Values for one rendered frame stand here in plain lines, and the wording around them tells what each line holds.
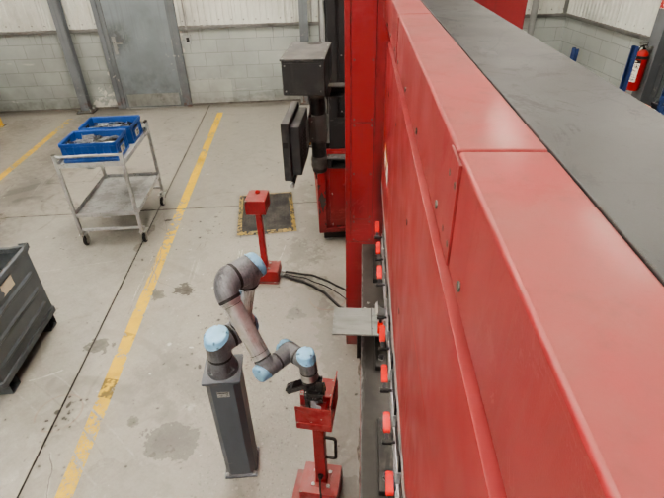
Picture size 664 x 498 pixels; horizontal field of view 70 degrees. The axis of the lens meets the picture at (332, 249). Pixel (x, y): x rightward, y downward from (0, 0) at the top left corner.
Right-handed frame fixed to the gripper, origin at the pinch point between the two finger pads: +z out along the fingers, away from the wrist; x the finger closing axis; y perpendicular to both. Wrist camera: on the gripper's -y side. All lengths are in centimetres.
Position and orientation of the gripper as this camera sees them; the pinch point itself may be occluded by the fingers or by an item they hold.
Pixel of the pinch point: (310, 408)
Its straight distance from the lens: 223.1
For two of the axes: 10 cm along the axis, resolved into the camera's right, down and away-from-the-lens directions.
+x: 1.6, -5.5, 8.2
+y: 9.8, 0.1, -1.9
